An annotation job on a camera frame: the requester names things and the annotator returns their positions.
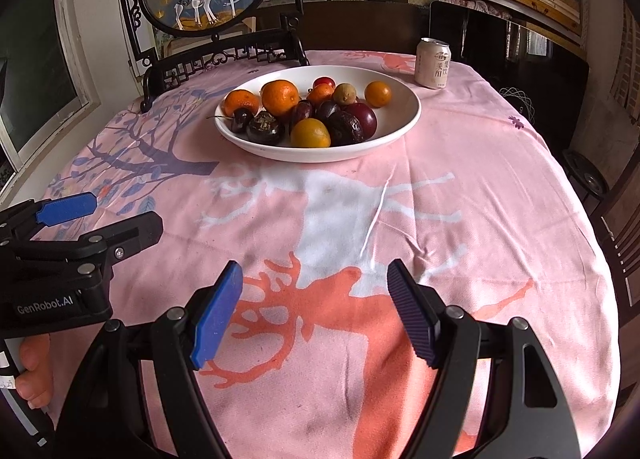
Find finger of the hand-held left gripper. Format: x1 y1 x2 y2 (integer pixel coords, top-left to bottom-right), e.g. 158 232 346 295
10 211 164 286
0 192 99 245

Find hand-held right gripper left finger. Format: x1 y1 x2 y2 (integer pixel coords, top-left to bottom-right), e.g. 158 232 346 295
55 260 244 459

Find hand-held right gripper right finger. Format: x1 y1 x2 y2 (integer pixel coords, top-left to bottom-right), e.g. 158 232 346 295
387 259 576 459

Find red cherry with stem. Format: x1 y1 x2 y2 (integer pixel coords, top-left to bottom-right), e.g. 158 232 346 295
206 108 255 134

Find orange tangerine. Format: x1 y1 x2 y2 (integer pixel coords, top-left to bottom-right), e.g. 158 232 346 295
306 84 335 107
222 90 262 118
260 80 301 118

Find wrinkled dark passion fruit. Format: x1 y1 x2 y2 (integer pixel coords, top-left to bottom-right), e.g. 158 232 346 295
325 110 367 146

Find white oval plate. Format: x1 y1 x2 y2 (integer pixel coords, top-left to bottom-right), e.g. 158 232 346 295
214 65 422 163

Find yellow-orange orange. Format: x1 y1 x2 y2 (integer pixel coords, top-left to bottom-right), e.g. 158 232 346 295
290 118 332 148

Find smooth dark passion fruit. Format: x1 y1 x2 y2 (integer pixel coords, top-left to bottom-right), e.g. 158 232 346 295
315 100 343 122

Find green-brown kiwi berry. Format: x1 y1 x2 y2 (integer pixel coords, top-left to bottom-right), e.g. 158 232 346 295
332 83 358 106

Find person's left hand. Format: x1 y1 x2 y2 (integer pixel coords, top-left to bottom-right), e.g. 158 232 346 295
17 334 54 411

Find pink printed tablecloth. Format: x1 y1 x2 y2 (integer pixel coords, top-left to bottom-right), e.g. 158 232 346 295
37 49 616 459

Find white framed window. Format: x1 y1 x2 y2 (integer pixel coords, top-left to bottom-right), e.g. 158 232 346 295
0 0 97 174

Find carved dark wooden chair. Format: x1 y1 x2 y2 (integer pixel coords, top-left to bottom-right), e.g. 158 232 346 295
141 29 311 112

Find dark red plum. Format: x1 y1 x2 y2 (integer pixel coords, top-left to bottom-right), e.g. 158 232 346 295
344 102 378 140

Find small dark purple fruit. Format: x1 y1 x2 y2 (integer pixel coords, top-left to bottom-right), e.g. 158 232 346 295
289 100 316 122

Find dark slatted wooden chair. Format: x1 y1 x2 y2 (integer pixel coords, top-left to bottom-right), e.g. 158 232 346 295
592 174 640 320

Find orange cherry tomato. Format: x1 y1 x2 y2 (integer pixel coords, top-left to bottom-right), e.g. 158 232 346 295
364 81 393 108

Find black round stool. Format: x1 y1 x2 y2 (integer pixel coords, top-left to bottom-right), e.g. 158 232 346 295
562 149 612 200

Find pale drink can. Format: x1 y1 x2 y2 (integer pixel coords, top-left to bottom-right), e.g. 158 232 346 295
414 37 452 90

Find black glossy cabinet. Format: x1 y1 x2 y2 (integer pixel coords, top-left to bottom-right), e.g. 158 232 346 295
429 0 591 140

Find pink folded cloth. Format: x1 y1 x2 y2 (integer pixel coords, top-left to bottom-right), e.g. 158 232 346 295
437 0 512 20

